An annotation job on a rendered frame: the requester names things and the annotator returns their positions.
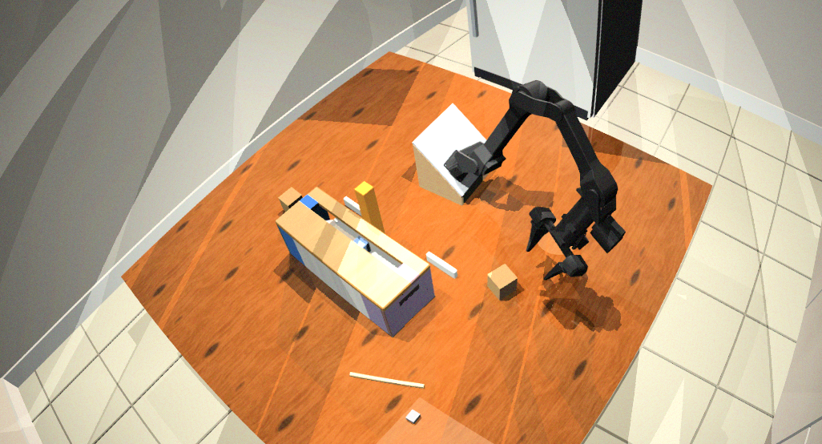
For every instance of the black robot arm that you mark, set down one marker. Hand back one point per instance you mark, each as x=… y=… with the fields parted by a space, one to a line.
x=597 y=189

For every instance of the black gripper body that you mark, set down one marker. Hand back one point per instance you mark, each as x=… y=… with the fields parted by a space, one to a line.
x=565 y=233

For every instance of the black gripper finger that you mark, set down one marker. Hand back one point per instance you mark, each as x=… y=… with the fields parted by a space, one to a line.
x=535 y=235
x=557 y=269

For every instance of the beige curved flat strip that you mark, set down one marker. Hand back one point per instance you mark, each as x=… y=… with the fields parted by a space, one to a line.
x=387 y=380

